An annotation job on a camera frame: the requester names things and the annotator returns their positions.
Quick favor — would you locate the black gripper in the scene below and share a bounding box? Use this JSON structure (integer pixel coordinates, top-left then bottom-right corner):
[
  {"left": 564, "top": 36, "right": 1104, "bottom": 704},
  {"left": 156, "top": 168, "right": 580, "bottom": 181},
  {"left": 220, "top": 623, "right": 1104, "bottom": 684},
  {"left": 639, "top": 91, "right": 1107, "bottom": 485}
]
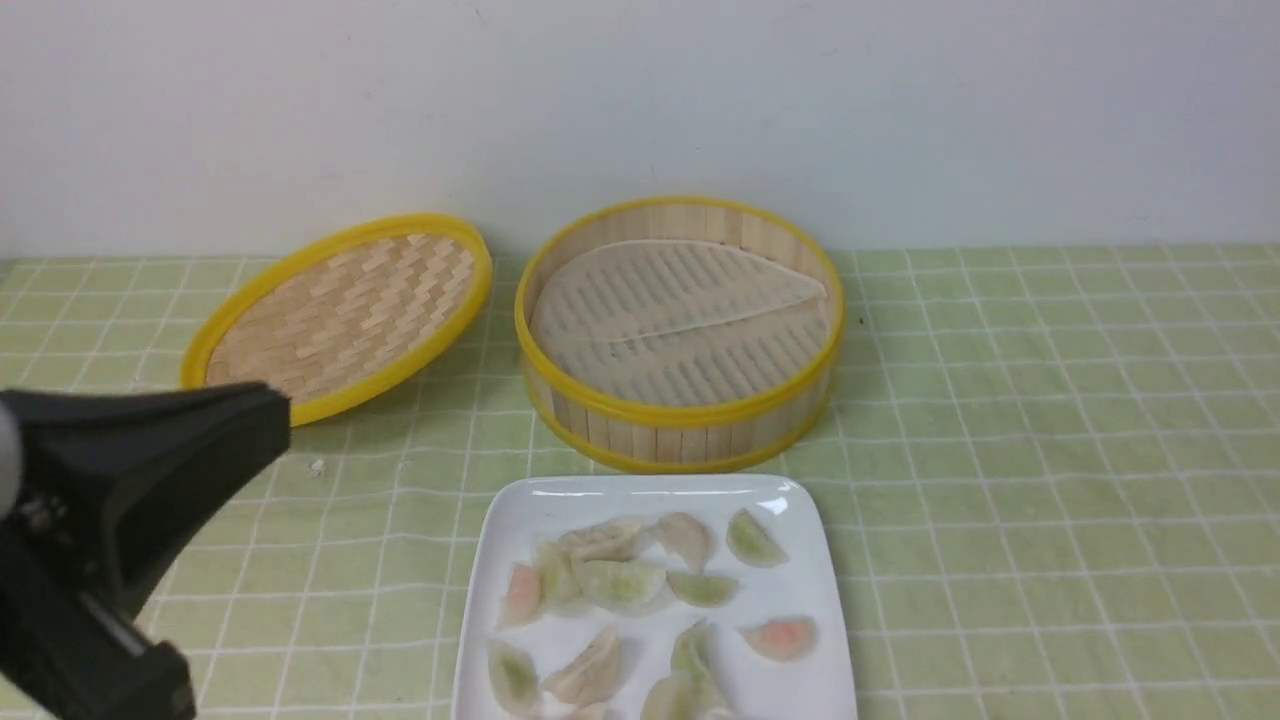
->
[{"left": 3, "top": 383, "right": 291, "bottom": 719}]

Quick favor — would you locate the white steamed dumpling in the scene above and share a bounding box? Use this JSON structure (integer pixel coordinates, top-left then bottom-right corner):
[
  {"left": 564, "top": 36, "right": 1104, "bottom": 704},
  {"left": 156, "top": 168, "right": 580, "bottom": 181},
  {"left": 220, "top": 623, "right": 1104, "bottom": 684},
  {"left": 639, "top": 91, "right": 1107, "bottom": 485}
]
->
[{"left": 556, "top": 518, "right": 645, "bottom": 562}]

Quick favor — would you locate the pale steamed dumpling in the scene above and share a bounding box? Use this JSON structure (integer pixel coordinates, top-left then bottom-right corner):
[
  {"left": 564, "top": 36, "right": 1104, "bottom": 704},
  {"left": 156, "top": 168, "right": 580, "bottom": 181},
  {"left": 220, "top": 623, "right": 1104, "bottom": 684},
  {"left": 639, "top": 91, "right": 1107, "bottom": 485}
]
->
[{"left": 562, "top": 702, "right": 609, "bottom": 720}]

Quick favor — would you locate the pink dumpling on plate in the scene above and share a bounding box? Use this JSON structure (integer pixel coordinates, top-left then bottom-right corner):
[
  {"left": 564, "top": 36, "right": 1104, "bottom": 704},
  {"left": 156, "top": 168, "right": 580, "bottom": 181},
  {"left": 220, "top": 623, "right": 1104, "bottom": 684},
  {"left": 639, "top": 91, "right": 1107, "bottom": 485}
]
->
[{"left": 495, "top": 562, "right": 544, "bottom": 632}]

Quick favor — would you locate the white dumpling on plate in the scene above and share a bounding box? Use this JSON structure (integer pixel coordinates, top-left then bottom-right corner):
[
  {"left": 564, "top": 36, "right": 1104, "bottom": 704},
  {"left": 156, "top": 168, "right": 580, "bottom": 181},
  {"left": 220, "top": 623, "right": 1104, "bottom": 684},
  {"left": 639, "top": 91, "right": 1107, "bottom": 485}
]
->
[{"left": 648, "top": 512, "right": 710, "bottom": 574}]

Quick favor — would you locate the green dumpling on plate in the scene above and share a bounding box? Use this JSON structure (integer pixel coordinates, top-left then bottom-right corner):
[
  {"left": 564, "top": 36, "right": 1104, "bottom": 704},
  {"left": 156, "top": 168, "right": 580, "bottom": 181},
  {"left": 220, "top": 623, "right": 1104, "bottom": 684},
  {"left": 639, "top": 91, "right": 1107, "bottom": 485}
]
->
[{"left": 724, "top": 509, "right": 788, "bottom": 568}]

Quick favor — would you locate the white square plate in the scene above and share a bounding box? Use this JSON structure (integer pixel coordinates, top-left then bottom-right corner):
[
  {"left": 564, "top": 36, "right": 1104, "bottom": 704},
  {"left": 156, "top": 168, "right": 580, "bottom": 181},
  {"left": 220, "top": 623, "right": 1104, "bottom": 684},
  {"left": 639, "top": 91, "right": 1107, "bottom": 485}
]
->
[{"left": 452, "top": 473, "right": 858, "bottom": 719}]

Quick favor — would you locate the bamboo steamer lid yellow rim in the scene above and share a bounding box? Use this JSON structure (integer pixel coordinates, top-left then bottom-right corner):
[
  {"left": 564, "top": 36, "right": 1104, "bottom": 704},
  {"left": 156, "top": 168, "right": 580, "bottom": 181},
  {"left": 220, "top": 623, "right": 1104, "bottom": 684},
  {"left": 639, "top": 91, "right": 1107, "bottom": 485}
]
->
[{"left": 178, "top": 213, "right": 494, "bottom": 427}]

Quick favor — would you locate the green dumpling front left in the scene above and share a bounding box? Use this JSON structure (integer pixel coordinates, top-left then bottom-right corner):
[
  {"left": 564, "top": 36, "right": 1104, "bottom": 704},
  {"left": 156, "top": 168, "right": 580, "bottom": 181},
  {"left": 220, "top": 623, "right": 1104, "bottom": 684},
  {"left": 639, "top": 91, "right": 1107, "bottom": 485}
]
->
[{"left": 486, "top": 639, "right": 541, "bottom": 717}]

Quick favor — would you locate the pale green dumpling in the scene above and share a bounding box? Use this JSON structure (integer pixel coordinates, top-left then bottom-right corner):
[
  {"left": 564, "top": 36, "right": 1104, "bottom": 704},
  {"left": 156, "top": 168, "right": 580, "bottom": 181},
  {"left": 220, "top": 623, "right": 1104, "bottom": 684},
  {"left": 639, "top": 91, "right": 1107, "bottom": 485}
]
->
[{"left": 534, "top": 542, "right": 588, "bottom": 616}]

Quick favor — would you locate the large translucent green dumpling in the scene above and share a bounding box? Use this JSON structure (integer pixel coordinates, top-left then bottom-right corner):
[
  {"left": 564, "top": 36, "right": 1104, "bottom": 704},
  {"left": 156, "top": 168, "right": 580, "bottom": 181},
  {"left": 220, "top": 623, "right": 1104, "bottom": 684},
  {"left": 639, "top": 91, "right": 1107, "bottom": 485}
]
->
[{"left": 573, "top": 560, "right": 668, "bottom": 614}]

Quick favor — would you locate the beige pleated dumpling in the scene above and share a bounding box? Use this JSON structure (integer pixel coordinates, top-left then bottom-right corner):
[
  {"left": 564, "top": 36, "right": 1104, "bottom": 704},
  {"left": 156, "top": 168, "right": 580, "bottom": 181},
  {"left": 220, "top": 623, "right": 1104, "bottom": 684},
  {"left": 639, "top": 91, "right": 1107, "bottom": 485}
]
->
[{"left": 540, "top": 625, "right": 625, "bottom": 707}]

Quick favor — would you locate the white mesh steamer liner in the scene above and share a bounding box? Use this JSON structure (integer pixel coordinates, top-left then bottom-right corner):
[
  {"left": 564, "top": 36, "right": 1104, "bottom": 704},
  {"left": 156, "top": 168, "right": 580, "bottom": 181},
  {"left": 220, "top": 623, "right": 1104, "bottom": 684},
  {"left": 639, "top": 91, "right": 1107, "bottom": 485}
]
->
[{"left": 531, "top": 240, "right": 833, "bottom": 407}]

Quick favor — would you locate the bamboo steamer basket yellow rim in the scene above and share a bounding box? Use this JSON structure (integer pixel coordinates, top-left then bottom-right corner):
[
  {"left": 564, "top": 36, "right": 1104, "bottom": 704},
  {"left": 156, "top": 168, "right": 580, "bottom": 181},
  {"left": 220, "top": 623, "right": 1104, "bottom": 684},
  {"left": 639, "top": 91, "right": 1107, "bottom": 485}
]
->
[{"left": 515, "top": 196, "right": 845, "bottom": 473}]

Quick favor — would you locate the flat green dumpling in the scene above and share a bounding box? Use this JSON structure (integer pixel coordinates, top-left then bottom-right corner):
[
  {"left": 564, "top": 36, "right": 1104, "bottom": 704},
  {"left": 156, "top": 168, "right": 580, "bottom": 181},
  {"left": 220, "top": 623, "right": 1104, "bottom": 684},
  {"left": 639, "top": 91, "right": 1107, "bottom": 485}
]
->
[{"left": 666, "top": 571, "right": 739, "bottom": 609}]

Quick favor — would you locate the pale dumpling bottom edge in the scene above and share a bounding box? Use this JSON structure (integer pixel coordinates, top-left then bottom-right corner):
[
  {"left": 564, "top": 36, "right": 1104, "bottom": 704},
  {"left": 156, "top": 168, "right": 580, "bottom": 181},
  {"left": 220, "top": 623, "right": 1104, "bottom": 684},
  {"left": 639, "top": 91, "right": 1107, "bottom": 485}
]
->
[{"left": 640, "top": 673, "right": 699, "bottom": 720}]

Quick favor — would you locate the green dumpling front centre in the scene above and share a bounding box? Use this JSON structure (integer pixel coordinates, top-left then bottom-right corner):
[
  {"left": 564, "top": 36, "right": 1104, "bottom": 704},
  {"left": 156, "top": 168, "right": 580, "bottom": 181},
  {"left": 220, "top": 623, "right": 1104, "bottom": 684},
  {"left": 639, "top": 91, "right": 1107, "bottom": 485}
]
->
[{"left": 669, "top": 618, "right": 731, "bottom": 714}]

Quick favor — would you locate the pink orange dumpling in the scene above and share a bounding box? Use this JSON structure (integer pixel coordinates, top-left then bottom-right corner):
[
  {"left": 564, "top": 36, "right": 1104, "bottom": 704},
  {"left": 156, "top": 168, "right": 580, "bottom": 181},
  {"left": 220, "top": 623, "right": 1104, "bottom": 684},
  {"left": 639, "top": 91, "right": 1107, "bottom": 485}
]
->
[{"left": 739, "top": 615, "right": 818, "bottom": 664}]

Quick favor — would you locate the green checked tablecloth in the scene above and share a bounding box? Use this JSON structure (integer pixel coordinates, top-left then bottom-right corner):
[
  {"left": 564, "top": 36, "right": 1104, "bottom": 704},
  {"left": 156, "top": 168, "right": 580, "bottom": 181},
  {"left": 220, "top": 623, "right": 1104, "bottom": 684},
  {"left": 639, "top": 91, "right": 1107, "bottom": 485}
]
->
[{"left": 0, "top": 243, "right": 1280, "bottom": 720}]

